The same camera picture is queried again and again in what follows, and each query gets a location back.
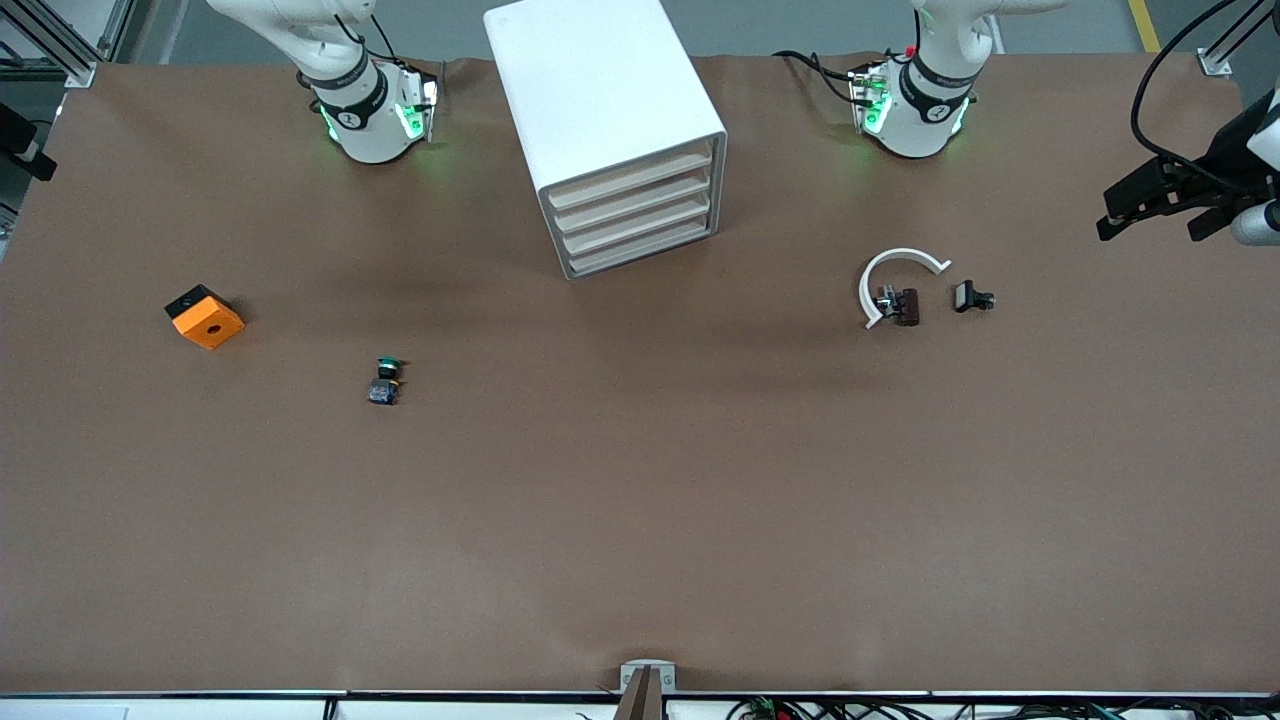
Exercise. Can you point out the grey metal bracket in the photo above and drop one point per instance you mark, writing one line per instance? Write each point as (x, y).
(627, 672)

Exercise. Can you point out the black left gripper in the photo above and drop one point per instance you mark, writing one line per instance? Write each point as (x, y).
(1222, 152)

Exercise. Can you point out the black table edge trim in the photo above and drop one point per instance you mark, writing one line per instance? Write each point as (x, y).
(300, 693)

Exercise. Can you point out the aluminium frame profile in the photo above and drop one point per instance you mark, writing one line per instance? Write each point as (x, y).
(1215, 62)
(118, 25)
(60, 48)

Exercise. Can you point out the brown rocker switch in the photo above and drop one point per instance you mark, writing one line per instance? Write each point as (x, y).
(908, 307)

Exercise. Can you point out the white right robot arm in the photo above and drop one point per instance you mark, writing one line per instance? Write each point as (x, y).
(370, 130)

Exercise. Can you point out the green push button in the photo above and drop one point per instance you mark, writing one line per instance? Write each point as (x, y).
(384, 378)

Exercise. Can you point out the yellow floor tape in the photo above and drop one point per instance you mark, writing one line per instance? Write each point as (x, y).
(1145, 25)

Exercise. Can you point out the black square push button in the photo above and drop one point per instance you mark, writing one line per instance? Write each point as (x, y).
(965, 296)

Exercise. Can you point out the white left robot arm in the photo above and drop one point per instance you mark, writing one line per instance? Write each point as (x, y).
(920, 125)

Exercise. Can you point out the brown post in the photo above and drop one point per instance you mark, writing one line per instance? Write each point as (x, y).
(642, 700)

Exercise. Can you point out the orange and black block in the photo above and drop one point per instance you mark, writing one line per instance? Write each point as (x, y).
(210, 325)

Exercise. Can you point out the brown table cover mat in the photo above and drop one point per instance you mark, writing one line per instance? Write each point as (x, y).
(640, 500)

